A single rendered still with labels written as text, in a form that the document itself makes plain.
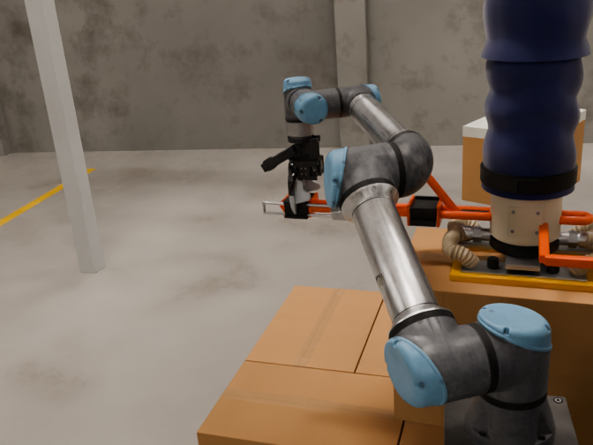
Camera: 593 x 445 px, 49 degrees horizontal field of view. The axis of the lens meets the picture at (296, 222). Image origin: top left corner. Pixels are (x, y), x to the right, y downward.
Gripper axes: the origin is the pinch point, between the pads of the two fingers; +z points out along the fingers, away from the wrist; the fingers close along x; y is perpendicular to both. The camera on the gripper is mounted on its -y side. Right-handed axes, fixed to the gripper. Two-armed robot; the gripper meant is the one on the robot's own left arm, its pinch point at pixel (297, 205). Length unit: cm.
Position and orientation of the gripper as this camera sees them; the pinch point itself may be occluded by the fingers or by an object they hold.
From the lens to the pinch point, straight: 185.0
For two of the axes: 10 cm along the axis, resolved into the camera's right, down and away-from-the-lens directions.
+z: 0.7, 9.3, 3.7
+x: 3.1, -3.7, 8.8
